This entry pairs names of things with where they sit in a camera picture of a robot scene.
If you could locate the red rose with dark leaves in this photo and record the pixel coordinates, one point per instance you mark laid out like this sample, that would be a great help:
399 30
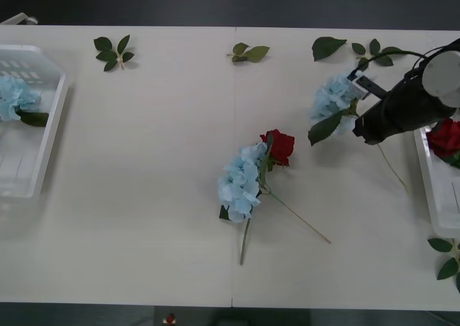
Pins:
445 137

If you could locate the dark green leaf sprig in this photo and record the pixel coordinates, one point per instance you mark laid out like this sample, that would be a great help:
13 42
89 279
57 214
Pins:
447 268
104 44
375 47

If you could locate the pale blue flower, green stem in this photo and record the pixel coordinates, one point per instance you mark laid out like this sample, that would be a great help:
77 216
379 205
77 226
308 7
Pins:
237 182

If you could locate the white cart with wheel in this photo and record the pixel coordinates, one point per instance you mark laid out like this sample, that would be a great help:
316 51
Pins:
18 19

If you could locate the red rose with tan stem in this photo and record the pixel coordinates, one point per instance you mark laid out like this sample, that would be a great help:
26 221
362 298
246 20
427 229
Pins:
282 146

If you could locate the pale blue flower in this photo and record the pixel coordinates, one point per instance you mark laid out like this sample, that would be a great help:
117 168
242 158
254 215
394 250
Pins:
237 182
328 100
14 96

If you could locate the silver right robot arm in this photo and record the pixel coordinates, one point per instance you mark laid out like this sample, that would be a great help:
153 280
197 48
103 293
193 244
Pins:
442 78

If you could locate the large single green leaf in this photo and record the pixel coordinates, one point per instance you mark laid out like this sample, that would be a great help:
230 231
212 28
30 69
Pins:
325 47

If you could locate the olive green leaf sprig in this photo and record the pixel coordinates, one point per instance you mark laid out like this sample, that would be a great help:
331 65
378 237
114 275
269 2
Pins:
255 53

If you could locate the small red knob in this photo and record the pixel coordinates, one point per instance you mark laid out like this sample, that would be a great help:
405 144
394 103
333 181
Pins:
169 319

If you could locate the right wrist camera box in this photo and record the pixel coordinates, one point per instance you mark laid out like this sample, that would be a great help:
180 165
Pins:
357 85

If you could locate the shallow white box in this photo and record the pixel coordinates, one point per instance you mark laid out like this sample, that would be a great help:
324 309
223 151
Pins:
442 204
21 161

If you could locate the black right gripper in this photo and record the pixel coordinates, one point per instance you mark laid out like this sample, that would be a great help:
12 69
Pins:
379 121

